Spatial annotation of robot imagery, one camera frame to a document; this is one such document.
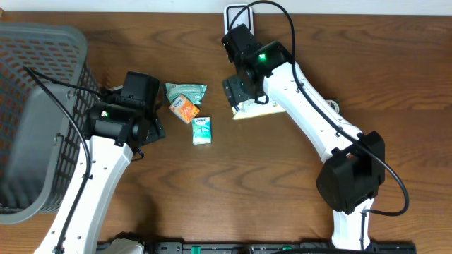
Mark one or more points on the white barcode scanner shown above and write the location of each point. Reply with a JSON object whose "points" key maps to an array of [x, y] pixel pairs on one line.
{"points": [[232, 20]]}

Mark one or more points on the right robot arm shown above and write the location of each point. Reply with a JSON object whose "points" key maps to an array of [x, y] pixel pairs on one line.
{"points": [[350, 179]]}

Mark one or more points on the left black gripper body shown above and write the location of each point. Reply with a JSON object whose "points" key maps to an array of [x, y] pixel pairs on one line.
{"points": [[157, 125]]}

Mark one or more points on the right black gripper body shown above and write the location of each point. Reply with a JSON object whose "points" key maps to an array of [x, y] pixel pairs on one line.
{"points": [[234, 88]]}

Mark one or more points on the orange tissue pack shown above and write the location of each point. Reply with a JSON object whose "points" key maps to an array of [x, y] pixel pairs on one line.
{"points": [[184, 109]]}

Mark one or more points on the teal Kleenex tissue pack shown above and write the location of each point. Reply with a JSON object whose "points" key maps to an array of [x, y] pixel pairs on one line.
{"points": [[201, 131]]}

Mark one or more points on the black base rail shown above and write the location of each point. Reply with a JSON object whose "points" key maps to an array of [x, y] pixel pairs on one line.
{"points": [[214, 248]]}

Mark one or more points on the grey plastic basket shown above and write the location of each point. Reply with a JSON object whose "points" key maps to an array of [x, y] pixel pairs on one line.
{"points": [[39, 146]]}

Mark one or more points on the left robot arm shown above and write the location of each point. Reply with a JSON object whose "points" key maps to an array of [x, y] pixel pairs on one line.
{"points": [[114, 131]]}

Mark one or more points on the yellow wet wipes pack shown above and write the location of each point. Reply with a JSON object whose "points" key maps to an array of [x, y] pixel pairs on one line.
{"points": [[249, 109]]}

